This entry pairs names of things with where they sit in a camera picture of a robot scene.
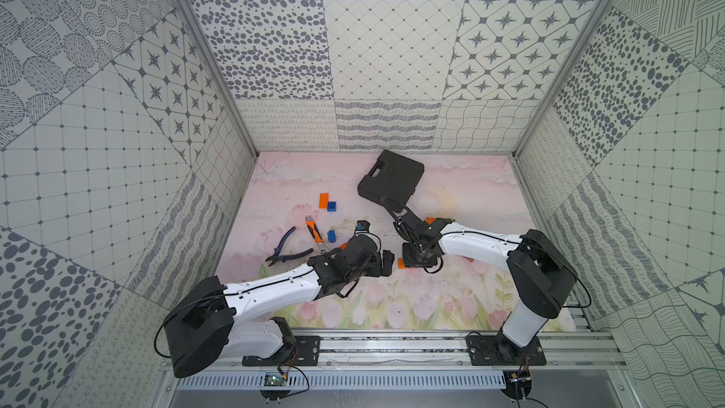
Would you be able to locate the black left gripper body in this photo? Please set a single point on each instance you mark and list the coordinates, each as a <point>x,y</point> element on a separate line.
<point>382,262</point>

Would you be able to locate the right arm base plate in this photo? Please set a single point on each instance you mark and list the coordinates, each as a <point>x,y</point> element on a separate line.
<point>497,350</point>

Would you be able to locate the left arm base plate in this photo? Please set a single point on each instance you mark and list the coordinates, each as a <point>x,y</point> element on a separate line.
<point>304,352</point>

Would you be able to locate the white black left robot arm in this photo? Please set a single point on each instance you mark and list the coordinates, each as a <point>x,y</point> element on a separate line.
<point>240,319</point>

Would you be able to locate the left controller board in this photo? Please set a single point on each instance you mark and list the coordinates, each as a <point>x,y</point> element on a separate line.
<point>275,388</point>

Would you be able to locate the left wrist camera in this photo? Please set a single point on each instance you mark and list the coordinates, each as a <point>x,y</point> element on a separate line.
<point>362,226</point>

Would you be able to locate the orange handled tool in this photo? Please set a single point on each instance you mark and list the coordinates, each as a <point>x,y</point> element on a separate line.
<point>313,230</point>

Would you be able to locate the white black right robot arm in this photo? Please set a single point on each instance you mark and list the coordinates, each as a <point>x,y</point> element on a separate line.
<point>542,276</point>

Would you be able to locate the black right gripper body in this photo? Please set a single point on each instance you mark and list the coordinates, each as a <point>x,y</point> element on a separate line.
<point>415,258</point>

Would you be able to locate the right controller board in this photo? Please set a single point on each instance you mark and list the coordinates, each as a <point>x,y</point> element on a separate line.
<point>517,385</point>

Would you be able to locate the black plastic carrying case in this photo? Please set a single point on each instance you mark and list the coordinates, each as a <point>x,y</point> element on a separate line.
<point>391,181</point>

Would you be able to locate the controller board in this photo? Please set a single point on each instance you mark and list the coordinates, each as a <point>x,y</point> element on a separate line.
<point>517,385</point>
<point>275,388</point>

